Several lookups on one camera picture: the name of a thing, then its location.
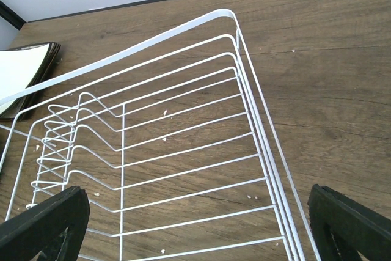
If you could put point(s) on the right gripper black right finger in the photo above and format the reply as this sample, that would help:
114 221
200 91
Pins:
344 229

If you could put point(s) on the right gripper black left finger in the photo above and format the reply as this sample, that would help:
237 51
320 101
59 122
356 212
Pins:
51 230

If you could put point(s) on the white wire dish rack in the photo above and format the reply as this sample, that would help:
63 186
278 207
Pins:
174 145

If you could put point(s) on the black aluminium frame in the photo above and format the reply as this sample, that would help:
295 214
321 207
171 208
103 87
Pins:
11 17

